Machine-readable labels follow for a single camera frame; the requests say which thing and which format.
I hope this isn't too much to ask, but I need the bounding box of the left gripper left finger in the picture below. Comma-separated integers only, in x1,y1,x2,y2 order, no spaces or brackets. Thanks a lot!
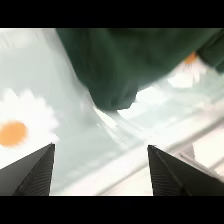
0,142,56,197

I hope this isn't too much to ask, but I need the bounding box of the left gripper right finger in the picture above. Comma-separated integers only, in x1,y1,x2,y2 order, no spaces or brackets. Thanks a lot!
147,144,224,197

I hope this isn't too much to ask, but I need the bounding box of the dark green garment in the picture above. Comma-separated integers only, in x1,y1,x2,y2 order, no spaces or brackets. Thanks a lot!
55,28,224,112

